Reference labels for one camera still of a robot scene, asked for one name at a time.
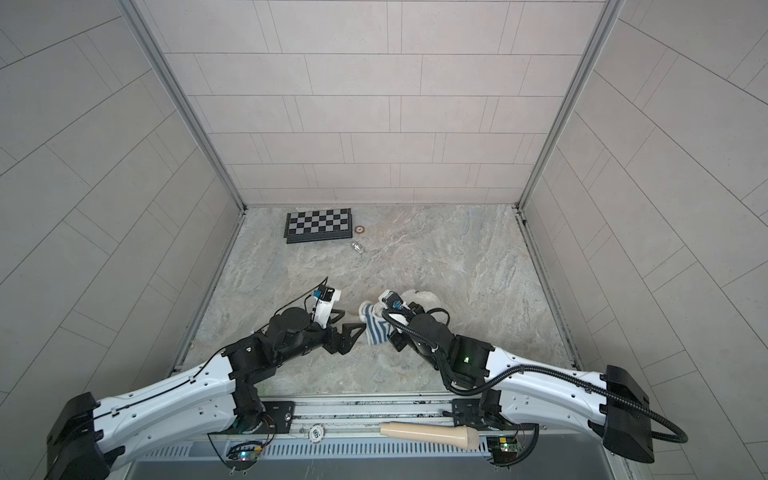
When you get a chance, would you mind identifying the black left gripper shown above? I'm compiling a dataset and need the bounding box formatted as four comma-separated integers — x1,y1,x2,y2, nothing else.
273,310,368,367

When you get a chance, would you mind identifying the blue white striped shirt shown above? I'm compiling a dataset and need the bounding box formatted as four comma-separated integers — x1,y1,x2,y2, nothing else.
358,301,392,346

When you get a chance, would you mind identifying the white fluffy teddy bear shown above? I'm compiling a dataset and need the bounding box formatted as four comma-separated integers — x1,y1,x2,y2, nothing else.
359,289,443,327

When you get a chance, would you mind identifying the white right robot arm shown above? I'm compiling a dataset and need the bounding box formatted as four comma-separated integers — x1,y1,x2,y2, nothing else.
383,309,655,464

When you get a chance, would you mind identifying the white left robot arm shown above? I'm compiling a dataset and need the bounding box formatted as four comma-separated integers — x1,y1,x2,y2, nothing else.
46,307,366,479

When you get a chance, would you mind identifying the folded black chess board box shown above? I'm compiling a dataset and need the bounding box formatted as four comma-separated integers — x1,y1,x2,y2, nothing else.
284,208,353,244

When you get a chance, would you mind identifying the right green circuit board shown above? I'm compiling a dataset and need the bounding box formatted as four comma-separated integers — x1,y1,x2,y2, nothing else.
486,436,522,467

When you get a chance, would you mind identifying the green circuit board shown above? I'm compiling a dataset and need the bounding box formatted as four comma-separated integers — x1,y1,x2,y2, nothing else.
227,440,265,463
486,436,522,467

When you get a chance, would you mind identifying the left green circuit board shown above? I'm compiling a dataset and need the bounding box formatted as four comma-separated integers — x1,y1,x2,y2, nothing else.
227,440,265,463

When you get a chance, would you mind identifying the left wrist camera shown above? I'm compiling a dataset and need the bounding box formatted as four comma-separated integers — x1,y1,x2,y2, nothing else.
311,285,341,329

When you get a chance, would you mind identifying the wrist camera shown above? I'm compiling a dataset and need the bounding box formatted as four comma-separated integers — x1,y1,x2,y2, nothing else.
311,285,341,329
378,290,414,318

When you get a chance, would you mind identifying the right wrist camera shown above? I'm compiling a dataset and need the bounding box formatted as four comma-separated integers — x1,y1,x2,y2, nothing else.
378,290,414,318

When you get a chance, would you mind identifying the black corrugated cable conduit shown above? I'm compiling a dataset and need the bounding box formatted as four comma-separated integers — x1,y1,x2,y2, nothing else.
381,307,689,445

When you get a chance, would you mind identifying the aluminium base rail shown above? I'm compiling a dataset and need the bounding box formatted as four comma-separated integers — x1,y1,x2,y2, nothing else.
113,391,613,445

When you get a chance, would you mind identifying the beige wooden handle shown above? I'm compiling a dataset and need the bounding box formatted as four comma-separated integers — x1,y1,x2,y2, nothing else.
379,422,480,451

